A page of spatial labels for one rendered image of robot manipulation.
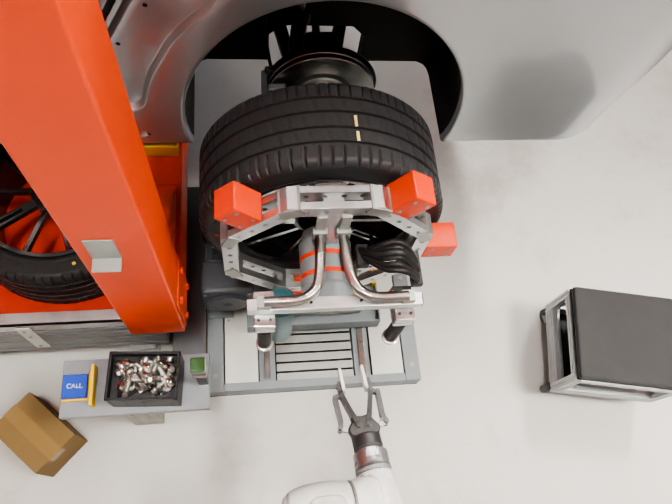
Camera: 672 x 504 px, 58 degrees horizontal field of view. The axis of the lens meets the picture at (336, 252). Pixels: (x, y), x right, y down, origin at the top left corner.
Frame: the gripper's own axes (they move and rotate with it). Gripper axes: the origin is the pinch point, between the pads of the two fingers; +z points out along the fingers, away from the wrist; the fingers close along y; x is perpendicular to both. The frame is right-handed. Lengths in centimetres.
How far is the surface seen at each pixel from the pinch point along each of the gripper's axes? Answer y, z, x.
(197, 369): 40.9, 10.2, 1.6
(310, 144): 8, 31, -57
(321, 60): -2, 73, -51
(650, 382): -111, 0, 38
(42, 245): 94, 80, 23
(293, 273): 10.7, 36.6, -1.5
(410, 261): -13.4, 10.5, -35.9
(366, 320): -19, 44, 43
